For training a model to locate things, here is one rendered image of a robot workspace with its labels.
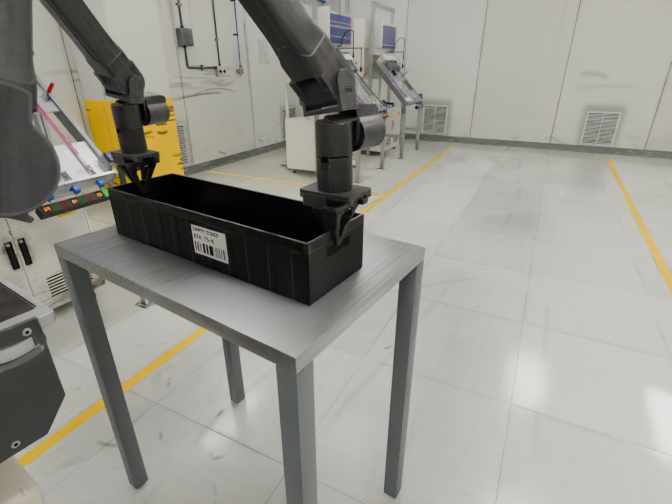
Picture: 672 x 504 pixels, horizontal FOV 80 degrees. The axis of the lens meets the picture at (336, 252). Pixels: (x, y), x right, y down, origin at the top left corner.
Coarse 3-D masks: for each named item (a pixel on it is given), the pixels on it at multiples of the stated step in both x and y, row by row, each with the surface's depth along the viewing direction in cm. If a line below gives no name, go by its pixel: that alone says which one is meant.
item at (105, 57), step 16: (48, 0) 68; (64, 0) 70; (80, 0) 72; (64, 16) 71; (80, 16) 73; (80, 32) 74; (96, 32) 76; (80, 48) 77; (96, 48) 77; (112, 48) 80; (96, 64) 80; (112, 64) 80; (128, 64) 83; (112, 80) 85; (144, 80) 88
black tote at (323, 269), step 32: (128, 192) 95; (160, 192) 102; (192, 192) 101; (224, 192) 94; (256, 192) 88; (128, 224) 91; (160, 224) 84; (192, 224) 77; (224, 224) 72; (256, 224) 92; (288, 224) 86; (320, 224) 81; (352, 224) 72; (192, 256) 81; (224, 256) 75; (256, 256) 70; (288, 256) 65; (320, 256) 66; (352, 256) 75; (288, 288) 68; (320, 288) 68
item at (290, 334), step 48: (96, 240) 92; (384, 240) 92; (144, 288) 73; (192, 288) 72; (240, 288) 72; (336, 288) 72; (384, 288) 75; (96, 336) 100; (240, 336) 61; (288, 336) 59; (336, 336) 63; (240, 384) 151; (288, 384) 58; (288, 432) 62; (144, 480) 124; (288, 480) 68; (384, 480) 119
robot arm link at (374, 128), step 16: (336, 80) 56; (352, 80) 58; (352, 96) 58; (304, 112) 62; (320, 112) 60; (352, 112) 63; (368, 112) 65; (368, 128) 64; (384, 128) 67; (368, 144) 65
